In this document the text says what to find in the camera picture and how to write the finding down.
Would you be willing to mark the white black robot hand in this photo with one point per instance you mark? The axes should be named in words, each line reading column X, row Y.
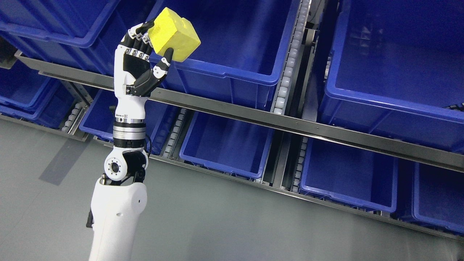
column 134, row 77

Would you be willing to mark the yellow foam block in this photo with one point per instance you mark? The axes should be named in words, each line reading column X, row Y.
column 173, row 31

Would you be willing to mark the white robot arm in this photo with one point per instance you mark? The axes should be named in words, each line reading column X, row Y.
column 120, row 195

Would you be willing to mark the blue bin upper left large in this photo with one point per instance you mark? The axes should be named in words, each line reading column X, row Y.
column 82, row 34

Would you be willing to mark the blue bin large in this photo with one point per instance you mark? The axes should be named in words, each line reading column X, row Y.
column 82, row 34
column 395, row 69

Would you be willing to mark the blue bin far lower left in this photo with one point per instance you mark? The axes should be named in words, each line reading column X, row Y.
column 39, row 99

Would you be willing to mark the blue bin upper centre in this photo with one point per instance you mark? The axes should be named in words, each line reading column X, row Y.
column 244, row 46

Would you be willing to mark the blue bin lower centre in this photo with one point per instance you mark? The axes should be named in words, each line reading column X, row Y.
column 227, row 145

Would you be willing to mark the blue bin upper right large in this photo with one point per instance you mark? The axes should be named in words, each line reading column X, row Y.
column 395, row 69

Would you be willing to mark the blue bin far lower right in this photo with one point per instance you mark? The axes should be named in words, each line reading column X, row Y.
column 438, row 198

